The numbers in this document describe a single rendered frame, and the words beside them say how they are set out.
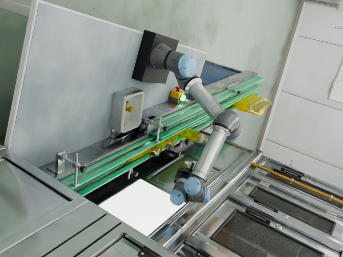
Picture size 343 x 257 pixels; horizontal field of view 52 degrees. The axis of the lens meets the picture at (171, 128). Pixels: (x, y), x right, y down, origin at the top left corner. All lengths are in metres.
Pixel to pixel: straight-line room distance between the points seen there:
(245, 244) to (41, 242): 1.06
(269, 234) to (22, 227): 1.25
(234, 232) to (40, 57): 1.25
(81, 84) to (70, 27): 0.29
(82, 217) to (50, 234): 0.12
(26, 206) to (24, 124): 0.45
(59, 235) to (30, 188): 0.28
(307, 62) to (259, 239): 6.20
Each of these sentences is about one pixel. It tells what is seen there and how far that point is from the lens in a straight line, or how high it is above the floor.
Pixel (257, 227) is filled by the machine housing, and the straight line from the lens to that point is 2.01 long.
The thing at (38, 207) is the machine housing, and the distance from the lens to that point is 1.30.
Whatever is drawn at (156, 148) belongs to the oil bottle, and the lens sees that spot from 2.10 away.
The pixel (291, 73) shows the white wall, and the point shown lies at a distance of 7.96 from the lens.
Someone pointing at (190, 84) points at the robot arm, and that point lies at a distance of 2.02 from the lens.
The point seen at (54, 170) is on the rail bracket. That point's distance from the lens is 1.76.
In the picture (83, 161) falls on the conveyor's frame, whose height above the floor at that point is 0.85.
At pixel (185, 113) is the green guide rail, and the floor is 0.94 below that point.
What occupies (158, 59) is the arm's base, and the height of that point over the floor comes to 0.88.
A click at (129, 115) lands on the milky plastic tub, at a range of 2.13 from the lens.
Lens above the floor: 1.95
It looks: 27 degrees down
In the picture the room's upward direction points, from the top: 114 degrees clockwise
